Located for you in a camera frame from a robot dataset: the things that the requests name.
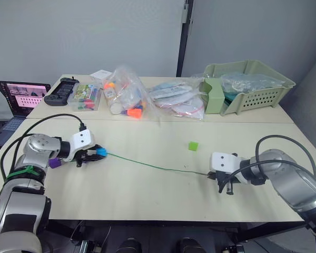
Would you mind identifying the black game controller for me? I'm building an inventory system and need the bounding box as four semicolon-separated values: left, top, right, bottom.
43;76;80;107

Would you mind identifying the open laptop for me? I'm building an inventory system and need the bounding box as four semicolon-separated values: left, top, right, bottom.
0;81;52;147

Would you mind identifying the green strap on arm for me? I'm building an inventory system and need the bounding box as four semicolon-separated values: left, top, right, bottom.
6;165;34;179

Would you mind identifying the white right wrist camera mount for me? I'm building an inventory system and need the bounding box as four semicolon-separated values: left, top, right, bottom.
210;152;245;177

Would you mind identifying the dark rounded shape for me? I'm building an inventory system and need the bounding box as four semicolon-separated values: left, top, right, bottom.
115;237;143;253
174;237;202;253

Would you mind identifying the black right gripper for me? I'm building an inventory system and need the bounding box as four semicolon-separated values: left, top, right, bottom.
207;170;242;196

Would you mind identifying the clear bag with white discs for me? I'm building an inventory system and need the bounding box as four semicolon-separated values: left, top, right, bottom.
154;91;206;122

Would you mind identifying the clear bag in basket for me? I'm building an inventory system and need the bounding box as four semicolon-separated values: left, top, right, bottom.
220;73;287;93

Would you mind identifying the clear box of coloured pieces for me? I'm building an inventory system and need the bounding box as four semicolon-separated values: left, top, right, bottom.
69;83;104;112

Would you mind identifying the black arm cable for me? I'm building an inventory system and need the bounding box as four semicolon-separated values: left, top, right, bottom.
227;134;316;186
0;113;87;182

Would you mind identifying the clear bag of toy pieces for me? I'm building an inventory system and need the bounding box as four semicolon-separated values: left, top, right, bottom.
102;64;162;122

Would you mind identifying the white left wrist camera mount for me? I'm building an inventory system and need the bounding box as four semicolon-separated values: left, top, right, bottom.
67;129;95;162

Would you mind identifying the green plastic basket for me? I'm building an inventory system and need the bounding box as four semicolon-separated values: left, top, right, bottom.
202;60;297;116

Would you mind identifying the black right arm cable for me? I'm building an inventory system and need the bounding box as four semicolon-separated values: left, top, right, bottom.
227;134;316;186

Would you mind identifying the green cardboard box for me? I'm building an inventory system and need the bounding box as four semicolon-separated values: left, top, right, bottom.
201;77;226;115

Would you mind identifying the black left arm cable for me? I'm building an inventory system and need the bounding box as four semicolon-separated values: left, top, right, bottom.
0;113;87;182

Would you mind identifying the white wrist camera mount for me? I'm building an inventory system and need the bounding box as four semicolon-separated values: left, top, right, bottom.
67;129;95;162
210;152;245;177

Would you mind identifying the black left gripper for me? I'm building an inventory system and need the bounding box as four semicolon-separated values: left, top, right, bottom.
75;143;107;168

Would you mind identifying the clear bag with blue packets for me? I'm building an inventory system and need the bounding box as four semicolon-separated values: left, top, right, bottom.
148;80;194;100

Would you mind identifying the black partition post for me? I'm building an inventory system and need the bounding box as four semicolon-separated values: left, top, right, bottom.
176;0;195;77

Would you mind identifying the purple block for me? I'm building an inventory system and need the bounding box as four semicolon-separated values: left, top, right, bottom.
48;158;62;170

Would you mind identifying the green lace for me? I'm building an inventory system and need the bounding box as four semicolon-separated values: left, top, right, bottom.
105;152;210;176

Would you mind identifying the small white box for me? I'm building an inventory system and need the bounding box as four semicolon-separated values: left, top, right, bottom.
89;69;113;83

